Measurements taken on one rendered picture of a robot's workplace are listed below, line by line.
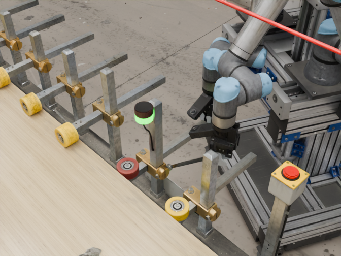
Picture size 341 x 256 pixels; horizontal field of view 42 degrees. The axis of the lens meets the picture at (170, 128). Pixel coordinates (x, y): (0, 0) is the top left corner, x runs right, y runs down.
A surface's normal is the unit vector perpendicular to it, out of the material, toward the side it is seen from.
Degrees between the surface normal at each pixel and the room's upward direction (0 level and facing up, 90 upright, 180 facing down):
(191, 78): 0
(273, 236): 90
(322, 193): 0
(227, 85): 0
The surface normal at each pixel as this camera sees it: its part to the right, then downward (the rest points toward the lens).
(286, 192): -0.72, 0.47
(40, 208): 0.00, -0.74
